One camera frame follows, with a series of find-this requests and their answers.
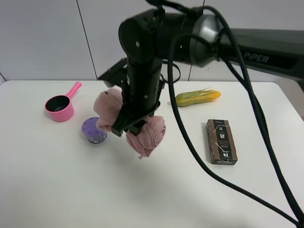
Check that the purple lidded round container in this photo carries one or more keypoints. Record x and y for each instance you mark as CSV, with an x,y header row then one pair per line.
x,y
91,132

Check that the toy corn cob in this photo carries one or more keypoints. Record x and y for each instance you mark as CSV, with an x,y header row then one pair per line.
x,y
197,97

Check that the pink toy saucepan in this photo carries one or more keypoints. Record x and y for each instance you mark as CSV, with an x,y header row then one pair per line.
x,y
60,108

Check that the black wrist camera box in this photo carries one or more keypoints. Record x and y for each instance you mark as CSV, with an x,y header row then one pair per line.
x,y
115,75

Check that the brown rectangular box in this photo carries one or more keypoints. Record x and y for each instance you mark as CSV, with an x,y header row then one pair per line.
x,y
221,144

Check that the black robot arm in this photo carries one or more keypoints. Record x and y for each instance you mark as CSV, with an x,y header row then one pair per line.
x,y
195,36

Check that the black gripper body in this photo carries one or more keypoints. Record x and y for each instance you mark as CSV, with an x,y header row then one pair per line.
x,y
141,91

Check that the pink towel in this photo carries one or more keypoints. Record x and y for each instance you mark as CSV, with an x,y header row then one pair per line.
x,y
108,105

